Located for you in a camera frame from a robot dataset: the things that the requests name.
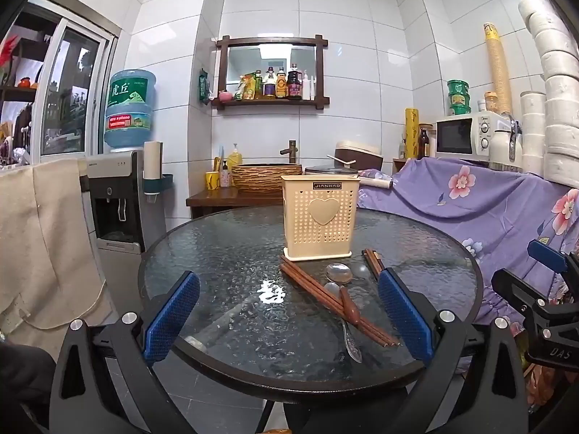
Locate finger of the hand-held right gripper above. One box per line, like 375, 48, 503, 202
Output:
527, 239, 579, 283
491, 268, 562, 326

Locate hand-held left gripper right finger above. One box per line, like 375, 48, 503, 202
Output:
377, 269, 530, 434

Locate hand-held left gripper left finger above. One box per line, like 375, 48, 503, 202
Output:
49, 271, 200, 434

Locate metal spoon with wooden handle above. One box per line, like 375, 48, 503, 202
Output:
326, 262, 362, 328

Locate beige perforated utensil holder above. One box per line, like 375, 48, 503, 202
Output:
280, 174, 361, 261

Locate purple floral cloth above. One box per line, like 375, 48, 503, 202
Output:
355, 156, 579, 340

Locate white kettle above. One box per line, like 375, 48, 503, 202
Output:
490, 115, 524, 173

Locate stack of small white tubs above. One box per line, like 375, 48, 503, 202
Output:
520, 91, 548, 175

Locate wooden sink counter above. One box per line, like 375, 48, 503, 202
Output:
185, 187, 286, 220

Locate white microwave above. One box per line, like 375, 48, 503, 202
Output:
435, 112, 512, 162

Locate grey water dispenser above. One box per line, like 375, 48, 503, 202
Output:
80, 150, 155, 255

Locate beige cloth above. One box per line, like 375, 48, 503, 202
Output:
0, 158, 114, 331

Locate stack of large white bowls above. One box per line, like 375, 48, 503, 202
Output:
518, 0, 579, 191

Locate white paper cup tube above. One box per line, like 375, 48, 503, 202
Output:
143, 141, 164, 204

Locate black pot with lid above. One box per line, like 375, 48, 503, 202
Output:
304, 165, 359, 177

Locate woven pattern sink basin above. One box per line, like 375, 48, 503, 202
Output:
231, 163, 304, 194

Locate person's dark clothing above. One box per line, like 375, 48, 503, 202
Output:
0, 341, 57, 434

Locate brown and white rice cooker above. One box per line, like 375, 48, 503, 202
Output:
335, 140, 384, 177

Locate yellow soap bottle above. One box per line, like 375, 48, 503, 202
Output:
226, 143, 243, 173

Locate yellow wrap roll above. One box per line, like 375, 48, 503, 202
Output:
405, 107, 419, 160

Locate tall stack of paper cups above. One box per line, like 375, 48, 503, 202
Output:
483, 22, 514, 116

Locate bronze faucet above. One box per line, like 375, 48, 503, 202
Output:
279, 140, 300, 166

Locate blue water jug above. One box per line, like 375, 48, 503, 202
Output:
103, 69, 157, 153

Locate yellow green packet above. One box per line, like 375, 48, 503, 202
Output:
235, 73, 256, 100

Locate sliding window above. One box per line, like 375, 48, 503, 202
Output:
27, 0, 121, 159

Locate dark soy sauce bottle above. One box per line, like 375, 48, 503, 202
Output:
287, 64, 303, 100

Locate wooden framed mirror shelf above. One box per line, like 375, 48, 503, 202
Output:
212, 34, 330, 111

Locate teal wall holder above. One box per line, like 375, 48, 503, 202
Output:
144, 173, 175, 191

